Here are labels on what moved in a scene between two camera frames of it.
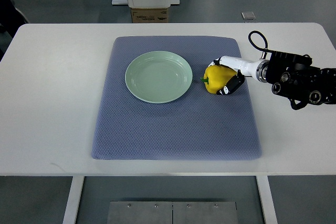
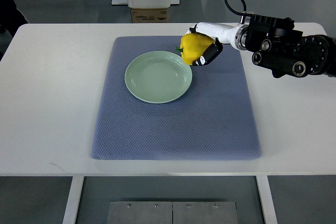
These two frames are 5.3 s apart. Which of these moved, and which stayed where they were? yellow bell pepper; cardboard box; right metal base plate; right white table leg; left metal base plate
Moved: yellow bell pepper
Stayed: cardboard box; right metal base plate; left metal base plate; right white table leg
